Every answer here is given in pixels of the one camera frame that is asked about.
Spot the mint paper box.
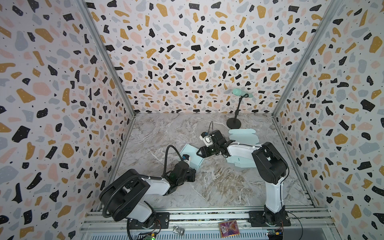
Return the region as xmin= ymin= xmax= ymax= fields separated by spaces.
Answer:
xmin=180 ymin=144 xmax=204 ymax=171
xmin=227 ymin=129 xmax=260 ymax=168

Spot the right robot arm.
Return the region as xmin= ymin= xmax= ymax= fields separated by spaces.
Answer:
xmin=197 ymin=130 xmax=289 ymax=214

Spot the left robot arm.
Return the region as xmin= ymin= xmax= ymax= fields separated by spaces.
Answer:
xmin=99 ymin=161 xmax=196 ymax=223

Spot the black microphone stand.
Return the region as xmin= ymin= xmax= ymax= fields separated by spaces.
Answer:
xmin=227 ymin=94 xmax=249 ymax=129

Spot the mint green microphone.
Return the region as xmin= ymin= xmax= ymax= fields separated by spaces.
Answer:
xmin=232 ymin=88 xmax=253 ymax=98

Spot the small metal clip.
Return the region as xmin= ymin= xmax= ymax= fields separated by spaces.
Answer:
xmin=173 ymin=226 xmax=185 ymax=236

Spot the circuit board left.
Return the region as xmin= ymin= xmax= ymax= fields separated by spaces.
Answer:
xmin=140 ymin=231 xmax=160 ymax=240

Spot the circuit board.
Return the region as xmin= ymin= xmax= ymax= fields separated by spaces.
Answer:
xmin=267 ymin=227 xmax=284 ymax=240
xmin=140 ymin=231 xmax=160 ymax=240

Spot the colourful square card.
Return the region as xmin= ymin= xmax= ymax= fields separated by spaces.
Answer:
xmin=219 ymin=220 xmax=240 ymax=238

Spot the circuit board right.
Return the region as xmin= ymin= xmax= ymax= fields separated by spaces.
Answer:
xmin=267 ymin=227 xmax=284 ymax=240

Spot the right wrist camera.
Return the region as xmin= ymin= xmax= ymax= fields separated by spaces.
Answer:
xmin=200 ymin=132 xmax=213 ymax=147

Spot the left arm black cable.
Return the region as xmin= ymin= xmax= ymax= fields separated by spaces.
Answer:
xmin=101 ymin=144 xmax=184 ymax=218

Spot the aluminium mounting rail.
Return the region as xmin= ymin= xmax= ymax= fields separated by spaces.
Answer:
xmin=80 ymin=206 xmax=341 ymax=240

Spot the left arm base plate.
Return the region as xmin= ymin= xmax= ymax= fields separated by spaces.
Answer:
xmin=129 ymin=212 xmax=170 ymax=230

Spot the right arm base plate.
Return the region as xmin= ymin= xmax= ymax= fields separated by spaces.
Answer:
xmin=248 ymin=210 xmax=291 ymax=227

